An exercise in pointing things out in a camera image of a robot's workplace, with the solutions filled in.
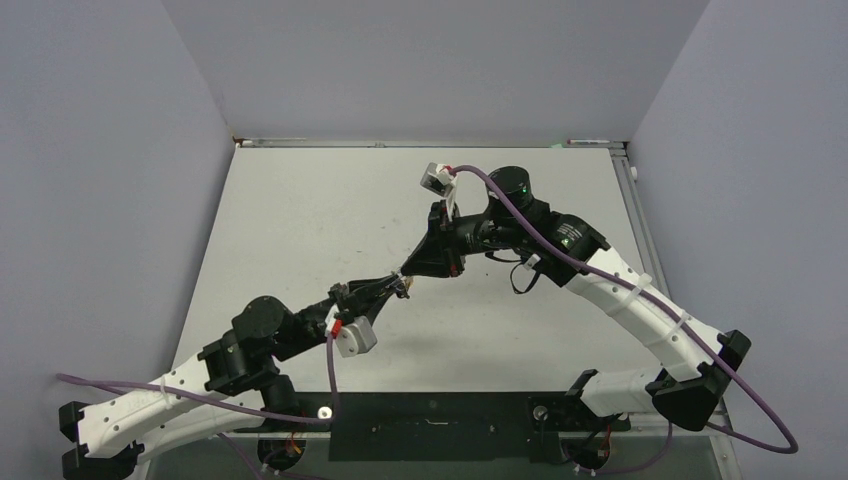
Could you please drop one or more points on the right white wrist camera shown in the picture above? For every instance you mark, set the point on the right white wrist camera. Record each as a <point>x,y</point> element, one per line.
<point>441,180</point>

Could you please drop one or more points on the aluminium frame rail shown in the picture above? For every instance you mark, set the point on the aluminium frame rail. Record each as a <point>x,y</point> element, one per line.
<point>646,252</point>

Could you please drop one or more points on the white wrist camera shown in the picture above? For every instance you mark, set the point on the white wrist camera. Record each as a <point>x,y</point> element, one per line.
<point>353,339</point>
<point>441,180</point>

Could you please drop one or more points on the perforated metal keyring disc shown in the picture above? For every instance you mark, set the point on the perforated metal keyring disc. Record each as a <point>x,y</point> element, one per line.
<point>401,284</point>

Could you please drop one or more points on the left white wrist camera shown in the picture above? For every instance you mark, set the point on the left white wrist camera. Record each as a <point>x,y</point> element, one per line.
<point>353,339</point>

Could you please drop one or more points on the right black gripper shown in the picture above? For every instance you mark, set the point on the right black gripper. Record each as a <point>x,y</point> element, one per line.
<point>435,254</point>

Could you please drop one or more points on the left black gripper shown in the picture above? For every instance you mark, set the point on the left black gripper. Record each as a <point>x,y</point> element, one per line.
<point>362,298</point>

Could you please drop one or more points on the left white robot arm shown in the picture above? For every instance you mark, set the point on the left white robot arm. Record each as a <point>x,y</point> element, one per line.
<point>232,383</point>

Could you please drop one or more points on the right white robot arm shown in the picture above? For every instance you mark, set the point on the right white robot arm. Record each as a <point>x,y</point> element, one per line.
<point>562,247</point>

